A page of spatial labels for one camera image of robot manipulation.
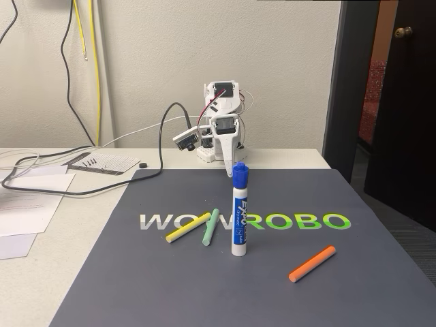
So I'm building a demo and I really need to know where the blue dry erase marker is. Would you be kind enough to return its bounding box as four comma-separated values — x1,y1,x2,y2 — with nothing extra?
231,161,249,258

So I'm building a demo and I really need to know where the green chalk stick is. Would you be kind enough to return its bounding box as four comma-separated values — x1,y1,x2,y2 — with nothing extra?
202,208,219,247

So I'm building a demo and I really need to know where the yellow chalk stick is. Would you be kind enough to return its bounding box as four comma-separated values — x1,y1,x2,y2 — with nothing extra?
165,212,211,244

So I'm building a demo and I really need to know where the ruled screw card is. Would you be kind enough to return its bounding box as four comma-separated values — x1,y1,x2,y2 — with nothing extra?
61,153,141,176

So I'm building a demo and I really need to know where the orange chalk stick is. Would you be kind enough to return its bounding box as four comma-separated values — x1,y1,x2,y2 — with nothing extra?
288,245,337,283

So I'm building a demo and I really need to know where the grey printed work mat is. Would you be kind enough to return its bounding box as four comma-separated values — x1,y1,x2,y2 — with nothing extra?
49,168,436,327

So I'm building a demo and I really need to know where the dark wooden door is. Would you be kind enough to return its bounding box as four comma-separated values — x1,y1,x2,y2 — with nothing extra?
363,0,436,234

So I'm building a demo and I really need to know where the white paper sheet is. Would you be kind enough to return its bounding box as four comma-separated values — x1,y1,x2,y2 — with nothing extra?
0,233,38,261
0,172,76,205

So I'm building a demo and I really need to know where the paper sheet with red text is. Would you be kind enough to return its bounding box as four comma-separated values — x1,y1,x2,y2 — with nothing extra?
0,192,65,238

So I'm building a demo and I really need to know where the white gripper camera board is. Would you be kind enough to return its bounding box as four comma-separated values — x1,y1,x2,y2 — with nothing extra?
172,126,201,153

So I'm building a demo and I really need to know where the thick black camera cable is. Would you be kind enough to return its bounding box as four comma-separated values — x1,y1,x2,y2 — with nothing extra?
1,0,191,197

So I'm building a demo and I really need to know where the white power cable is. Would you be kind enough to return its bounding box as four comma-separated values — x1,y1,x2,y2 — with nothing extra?
102,115,205,148

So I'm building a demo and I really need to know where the dark door frame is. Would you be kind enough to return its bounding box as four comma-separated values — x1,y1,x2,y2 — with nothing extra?
322,0,382,187

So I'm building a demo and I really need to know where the white wall cable raceway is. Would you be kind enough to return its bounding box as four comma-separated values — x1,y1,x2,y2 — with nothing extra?
92,0,116,148

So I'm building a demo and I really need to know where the long yellow wire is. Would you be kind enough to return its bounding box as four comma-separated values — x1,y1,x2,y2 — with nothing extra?
89,0,101,146

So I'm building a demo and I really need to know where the short yellow wire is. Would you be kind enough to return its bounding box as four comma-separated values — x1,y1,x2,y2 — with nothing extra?
73,0,89,62

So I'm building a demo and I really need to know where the thin white cable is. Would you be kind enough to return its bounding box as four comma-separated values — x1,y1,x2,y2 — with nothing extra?
0,149,42,180

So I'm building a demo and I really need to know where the thin black wall cable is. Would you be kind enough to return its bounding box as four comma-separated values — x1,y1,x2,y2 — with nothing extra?
0,0,18,45

